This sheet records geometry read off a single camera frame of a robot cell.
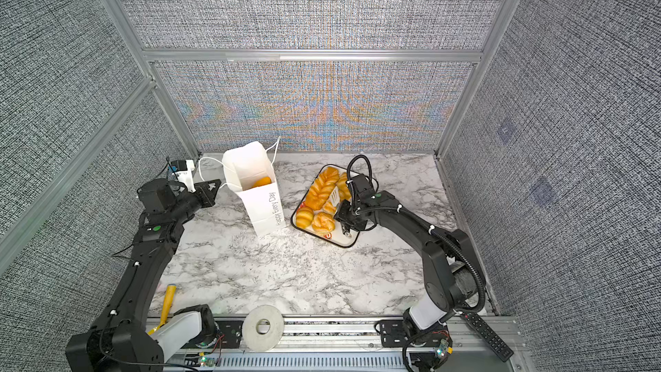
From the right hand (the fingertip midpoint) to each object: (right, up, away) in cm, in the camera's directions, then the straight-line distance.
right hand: (337, 218), depth 88 cm
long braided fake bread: (-6, +9, +15) cm, 19 cm away
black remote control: (+43, -31, -16) cm, 55 cm away
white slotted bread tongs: (-1, +6, +5) cm, 8 cm away
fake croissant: (+3, +8, +13) cm, 15 cm away
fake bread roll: (-3, +2, +9) cm, 10 cm away
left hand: (-36, +13, -10) cm, 39 cm away
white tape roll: (-23, -32, -16) cm, 42 cm away
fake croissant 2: (-12, -1, +7) cm, 14 cm away
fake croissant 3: (-29, +12, +12) cm, 34 cm away
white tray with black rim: (+1, -8, +5) cm, 9 cm away
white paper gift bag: (-32, +17, +8) cm, 38 cm away
